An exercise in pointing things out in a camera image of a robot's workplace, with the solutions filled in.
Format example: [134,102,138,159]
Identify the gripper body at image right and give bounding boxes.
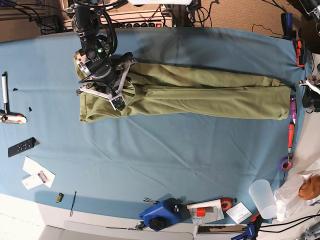
[298,64,320,95]

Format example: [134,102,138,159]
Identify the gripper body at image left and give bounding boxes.
[75,51,137,111]

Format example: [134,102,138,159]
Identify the olive green t-shirt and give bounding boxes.
[79,63,291,123]

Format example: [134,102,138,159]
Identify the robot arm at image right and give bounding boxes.
[299,0,320,95]

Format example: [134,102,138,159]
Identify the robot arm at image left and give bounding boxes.
[72,0,135,111]

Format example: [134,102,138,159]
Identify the black computer mouse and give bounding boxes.
[306,99,320,114]

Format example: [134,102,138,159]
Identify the purple tube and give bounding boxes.
[289,97,297,124]

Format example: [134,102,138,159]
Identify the purple tape roll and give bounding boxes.
[279,156,293,172]

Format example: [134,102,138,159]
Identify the black orange clamp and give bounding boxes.
[280,13,308,69]

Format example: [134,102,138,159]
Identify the power strip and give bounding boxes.
[115,20,173,28]

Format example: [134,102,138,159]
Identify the blue table cloth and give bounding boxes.
[0,33,290,219]

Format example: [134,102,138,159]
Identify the brown bread roll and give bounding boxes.
[298,175,320,201]

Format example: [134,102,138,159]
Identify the black remote control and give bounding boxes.
[8,137,40,158]

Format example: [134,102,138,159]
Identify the orange white utility knife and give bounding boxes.
[0,102,28,124]

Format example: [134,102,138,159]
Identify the translucent plastic cup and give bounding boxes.
[248,179,278,220]

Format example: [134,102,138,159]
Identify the white marker pen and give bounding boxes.
[1,72,9,104]

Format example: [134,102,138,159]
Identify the white plastic bag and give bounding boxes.
[274,159,320,222]

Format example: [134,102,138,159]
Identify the white paper sheet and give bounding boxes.
[22,156,56,188]

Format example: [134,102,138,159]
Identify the white card with clip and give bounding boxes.
[21,171,50,190]

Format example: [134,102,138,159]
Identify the white booklet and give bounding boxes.
[226,202,252,224]

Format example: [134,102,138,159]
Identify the orange tape roll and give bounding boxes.
[220,197,233,212]

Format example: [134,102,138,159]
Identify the black tweezers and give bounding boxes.
[69,191,77,217]

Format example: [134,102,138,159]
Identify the white paper roll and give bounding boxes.
[186,199,221,209]

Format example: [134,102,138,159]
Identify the blue plastic device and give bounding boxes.
[139,197,183,232]

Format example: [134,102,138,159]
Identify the blue clamp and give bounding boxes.
[231,213,263,240]

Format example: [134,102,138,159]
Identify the printed paper sheet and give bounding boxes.
[188,206,225,225]

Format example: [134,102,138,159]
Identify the orange block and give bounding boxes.
[196,207,206,218]

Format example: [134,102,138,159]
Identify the orange handled screwdriver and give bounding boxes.
[287,121,295,159]

